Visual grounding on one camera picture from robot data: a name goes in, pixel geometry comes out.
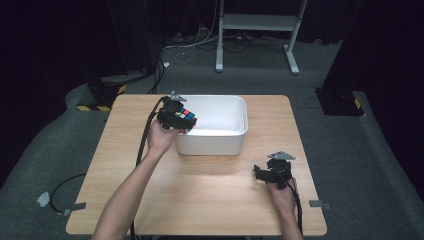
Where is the tangle of black cables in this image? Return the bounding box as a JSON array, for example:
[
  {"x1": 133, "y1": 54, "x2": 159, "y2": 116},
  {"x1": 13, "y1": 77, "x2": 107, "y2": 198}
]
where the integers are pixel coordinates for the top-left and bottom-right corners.
[{"x1": 163, "y1": 31, "x2": 288, "y2": 55}]

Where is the white plastic bin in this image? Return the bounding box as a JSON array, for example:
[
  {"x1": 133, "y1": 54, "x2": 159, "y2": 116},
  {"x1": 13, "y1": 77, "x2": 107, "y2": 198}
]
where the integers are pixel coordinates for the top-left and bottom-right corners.
[{"x1": 169, "y1": 94, "x2": 249, "y2": 157}]

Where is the black striped stand base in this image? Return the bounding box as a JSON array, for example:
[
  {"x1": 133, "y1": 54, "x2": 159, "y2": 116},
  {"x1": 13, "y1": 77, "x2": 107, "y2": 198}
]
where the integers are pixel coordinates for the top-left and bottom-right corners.
[{"x1": 76, "y1": 75, "x2": 129, "y2": 113}]

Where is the black curtain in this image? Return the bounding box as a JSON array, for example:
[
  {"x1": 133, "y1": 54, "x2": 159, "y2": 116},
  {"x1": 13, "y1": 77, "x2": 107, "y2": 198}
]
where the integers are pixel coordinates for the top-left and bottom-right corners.
[
  {"x1": 320, "y1": 0, "x2": 424, "y2": 193},
  {"x1": 0, "y1": 0, "x2": 163, "y2": 188}
]

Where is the white tape piece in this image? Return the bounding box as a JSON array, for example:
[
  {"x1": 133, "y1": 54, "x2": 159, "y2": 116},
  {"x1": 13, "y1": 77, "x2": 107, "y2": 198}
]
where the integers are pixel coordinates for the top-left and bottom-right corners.
[{"x1": 36, "y1": 190, "x2": 51, "y2": 209}]

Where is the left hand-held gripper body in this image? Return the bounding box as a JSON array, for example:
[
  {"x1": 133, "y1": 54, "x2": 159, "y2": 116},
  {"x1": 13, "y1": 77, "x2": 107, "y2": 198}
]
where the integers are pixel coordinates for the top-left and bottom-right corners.
[{"x1": 156, "y1": 90, "x2": 188, "y2": 132}]

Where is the person's left hand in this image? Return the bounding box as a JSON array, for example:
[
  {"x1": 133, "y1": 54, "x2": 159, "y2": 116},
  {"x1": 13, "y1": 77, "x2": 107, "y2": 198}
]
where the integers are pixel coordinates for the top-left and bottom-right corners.
[{"x1": 145, "y1": 118, "x2": 183, "y2": 158}]

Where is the person's right hand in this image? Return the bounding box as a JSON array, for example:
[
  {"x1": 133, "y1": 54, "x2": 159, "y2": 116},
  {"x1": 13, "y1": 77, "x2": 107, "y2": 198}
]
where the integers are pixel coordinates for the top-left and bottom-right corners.
[{"x1": 267, "y1": 177, "x2": 299, "y2": 218}]

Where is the thin black floor cable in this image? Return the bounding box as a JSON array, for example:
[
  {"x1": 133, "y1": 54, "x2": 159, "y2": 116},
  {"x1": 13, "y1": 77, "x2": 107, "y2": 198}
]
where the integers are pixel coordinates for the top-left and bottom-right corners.
[{"x1": 48, "y1": 171, "x2": 88, "y2": 214}]

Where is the white metal stand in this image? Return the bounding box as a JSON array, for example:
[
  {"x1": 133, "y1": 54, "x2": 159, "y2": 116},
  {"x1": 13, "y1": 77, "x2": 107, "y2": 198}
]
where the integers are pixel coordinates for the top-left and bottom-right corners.
[{"x1": 214, "y1": 0, "x2": 309, "y2": 76}]

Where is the multicoloured puzzle cube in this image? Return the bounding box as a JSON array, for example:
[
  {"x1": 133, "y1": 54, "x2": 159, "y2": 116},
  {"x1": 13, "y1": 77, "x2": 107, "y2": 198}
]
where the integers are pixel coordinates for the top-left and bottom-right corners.
[{"x1": 175, "y1": 106, "x2": 197, "y2": 135}]

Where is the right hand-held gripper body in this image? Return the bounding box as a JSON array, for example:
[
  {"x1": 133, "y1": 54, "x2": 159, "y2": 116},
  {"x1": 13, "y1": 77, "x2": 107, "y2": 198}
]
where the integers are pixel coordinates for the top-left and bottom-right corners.
[{"x1": 265, "y1": 150, "x2": 297, "y2": 190}]

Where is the black floor cable bundle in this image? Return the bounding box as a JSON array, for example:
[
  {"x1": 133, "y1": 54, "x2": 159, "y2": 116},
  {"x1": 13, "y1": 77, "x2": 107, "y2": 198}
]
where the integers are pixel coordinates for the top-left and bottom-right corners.
[{"x1": 147, "y1": 57, "x2": 167, "y2": 95}]

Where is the thin white cable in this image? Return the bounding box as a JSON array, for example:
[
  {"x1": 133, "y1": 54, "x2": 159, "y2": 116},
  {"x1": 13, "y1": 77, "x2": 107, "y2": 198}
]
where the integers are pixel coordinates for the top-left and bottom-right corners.
[{"x1": 162, "y1": 0, "x2": 221, "y2": 65}]

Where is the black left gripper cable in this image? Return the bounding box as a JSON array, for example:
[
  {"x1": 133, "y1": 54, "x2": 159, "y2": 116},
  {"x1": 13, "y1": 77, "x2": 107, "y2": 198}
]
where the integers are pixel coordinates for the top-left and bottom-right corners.
[{"x1": 129, "y1": 95, "x2": 168, "y2": 240}]

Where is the grey tape strip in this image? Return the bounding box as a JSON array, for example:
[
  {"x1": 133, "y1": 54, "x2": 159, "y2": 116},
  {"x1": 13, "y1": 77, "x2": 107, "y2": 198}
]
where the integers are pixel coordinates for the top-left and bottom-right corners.
[
  {"x1": 308, "y1": 199, "x2": 332, "y2": 211},
  {"x1": 61, "y1": 201, "x2": 87, "y2": 216}
]

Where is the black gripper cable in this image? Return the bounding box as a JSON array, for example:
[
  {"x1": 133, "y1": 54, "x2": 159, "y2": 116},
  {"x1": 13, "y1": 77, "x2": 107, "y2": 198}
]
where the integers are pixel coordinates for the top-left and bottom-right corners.
[
  {"x1": 129, "y1": 95, "x2": 168, "y2": 240},
  {"x1": 273, "y1": 166, "x2": 305, "y2": 235}
]

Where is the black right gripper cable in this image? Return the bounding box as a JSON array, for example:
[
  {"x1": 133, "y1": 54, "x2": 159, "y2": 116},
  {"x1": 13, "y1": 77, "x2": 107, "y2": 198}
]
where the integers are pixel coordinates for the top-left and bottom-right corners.
[{"x1": 273, "y1": 166, "x2": 305, "y2": 235}]

